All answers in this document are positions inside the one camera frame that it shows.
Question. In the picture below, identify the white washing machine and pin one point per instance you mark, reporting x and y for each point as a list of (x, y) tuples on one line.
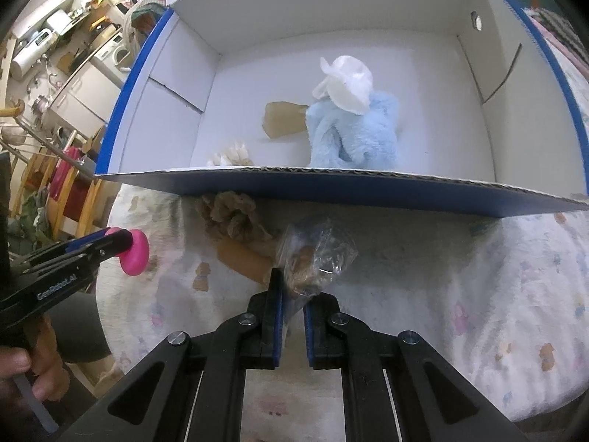
[(120, 53)]

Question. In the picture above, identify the person's left hand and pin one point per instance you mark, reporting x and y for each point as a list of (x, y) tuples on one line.
[(46, 363)]

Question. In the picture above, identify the metal pole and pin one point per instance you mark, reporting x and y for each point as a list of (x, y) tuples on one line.
[(41, 147)]

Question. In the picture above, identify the red cloth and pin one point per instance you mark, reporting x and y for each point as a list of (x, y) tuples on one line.
[(69, 172)]

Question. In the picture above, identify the white scrunchie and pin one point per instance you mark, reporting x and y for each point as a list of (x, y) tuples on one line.
[(230, 155)]

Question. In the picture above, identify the light blue plush toy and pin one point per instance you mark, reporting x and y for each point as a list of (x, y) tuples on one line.
[(352, 136)]

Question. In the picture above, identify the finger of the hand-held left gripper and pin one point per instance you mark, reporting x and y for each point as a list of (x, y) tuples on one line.
[(117, 241), (60, 262)]

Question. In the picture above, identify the grey trousers leg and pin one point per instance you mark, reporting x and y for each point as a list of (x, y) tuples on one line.
[(80, 331)]

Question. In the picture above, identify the knitted patterned blanket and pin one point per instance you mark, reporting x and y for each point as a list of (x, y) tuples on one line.
[(563, 32)]

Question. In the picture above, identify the white soft cloth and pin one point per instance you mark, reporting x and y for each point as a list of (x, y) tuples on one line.
[(346, 83)]

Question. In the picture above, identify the white kitchen cabinet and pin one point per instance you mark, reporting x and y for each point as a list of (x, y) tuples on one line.
[(83, 92)]

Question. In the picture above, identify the yellow wooden chair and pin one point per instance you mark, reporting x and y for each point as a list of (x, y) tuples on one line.
[(41, 184)]

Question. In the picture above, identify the pink rubber duck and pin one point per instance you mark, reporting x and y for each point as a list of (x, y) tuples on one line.
[(137, 253)]

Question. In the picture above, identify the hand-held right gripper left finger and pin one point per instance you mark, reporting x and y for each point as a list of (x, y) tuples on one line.
[(277, 322)]

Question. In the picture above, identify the brown scrunchie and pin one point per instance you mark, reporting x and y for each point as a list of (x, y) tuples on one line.
[(232, 218)]

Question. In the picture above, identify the white kitchen appliance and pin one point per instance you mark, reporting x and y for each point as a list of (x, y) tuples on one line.
[(26, 62)]

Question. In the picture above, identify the clear plastic bag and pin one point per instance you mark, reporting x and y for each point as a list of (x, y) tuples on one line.
[(317, 253)]

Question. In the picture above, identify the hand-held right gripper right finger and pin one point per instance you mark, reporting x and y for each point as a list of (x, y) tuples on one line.
[(310, 336)]

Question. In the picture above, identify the printed bedsheet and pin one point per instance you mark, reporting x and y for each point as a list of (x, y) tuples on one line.
[(437, 294)]

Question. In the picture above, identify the blue cardboard box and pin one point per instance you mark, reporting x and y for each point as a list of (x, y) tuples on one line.
[(359, 147)]

